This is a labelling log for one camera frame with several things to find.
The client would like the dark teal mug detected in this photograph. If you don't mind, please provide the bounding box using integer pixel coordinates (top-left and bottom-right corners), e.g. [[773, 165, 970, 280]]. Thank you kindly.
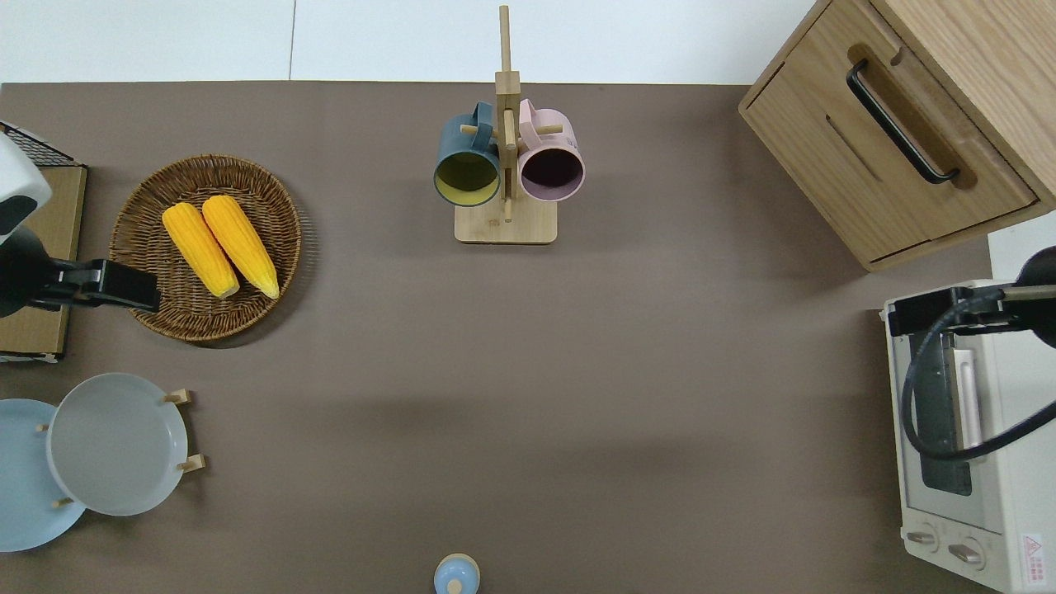
[[434, 101, 502, 208]]

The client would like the yellow corn cob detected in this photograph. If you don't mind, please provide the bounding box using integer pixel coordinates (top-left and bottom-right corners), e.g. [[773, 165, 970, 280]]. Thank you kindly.
[[162, 202, 241, 299], [202, 195, 281, 299]]

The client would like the pink mug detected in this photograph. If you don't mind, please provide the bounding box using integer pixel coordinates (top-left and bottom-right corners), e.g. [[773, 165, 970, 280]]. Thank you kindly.
[[517, 99, 586, 204]]

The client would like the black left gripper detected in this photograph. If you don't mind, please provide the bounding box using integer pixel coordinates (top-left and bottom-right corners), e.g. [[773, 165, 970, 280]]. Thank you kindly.
[[82, 258, 161, 314]]

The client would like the wooden plate rack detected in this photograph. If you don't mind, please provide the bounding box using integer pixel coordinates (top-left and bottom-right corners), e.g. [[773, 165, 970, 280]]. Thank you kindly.
[[35, 389, 206, 509]]

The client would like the blue shaker wooden knob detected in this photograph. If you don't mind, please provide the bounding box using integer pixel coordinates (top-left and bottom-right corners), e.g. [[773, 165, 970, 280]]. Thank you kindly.
[[434, 554, 481, 594]]

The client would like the black drawer handle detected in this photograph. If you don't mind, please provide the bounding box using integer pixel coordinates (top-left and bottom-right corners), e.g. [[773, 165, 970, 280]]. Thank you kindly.
[[846, 59, 963, 186]]

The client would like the light blue plate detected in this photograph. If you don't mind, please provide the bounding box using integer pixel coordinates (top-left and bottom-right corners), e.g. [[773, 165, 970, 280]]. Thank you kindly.
[[0, 398, 87, 553]]

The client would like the white toaster oven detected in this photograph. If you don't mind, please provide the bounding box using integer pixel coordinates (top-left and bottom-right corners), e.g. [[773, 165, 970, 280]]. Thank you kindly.
[[881, 279, 1056, 594]]

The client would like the brown wicker basket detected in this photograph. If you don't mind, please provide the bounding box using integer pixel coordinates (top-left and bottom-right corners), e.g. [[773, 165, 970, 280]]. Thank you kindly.
[[109, 154, 303, 343]]

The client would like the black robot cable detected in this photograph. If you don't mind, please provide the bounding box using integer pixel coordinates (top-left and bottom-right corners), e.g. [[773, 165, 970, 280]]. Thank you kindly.
[[901, 283, 1056, 461]]

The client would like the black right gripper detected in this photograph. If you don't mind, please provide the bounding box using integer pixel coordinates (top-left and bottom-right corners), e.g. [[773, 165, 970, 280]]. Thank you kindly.
[[887, 284, 1004, 337]]

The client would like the black wire rack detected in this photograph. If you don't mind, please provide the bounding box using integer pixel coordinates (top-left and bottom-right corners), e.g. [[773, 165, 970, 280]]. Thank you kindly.
[[0, 120, 76, 169]]

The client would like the white oven door handle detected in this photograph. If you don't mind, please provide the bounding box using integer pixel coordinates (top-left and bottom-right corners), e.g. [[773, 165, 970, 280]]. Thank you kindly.
[[953, 348, 983, 451]]

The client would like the wooden board with rack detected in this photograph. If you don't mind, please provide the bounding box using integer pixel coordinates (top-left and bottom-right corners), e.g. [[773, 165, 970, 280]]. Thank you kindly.
[[0, 165, 88, 362]]

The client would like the wooden mug tree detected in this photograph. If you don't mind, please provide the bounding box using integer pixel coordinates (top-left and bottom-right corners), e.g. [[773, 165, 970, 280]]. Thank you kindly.
[[455, 4, 559, 245]]

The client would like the grey plate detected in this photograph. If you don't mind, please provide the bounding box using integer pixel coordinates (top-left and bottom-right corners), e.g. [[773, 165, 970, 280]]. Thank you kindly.
[[46, 373, 190, 517]]

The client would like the wooden cabinet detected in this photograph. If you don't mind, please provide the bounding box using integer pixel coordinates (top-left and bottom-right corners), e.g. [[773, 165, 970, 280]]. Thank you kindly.
[[738, 0, 1056, 274]]

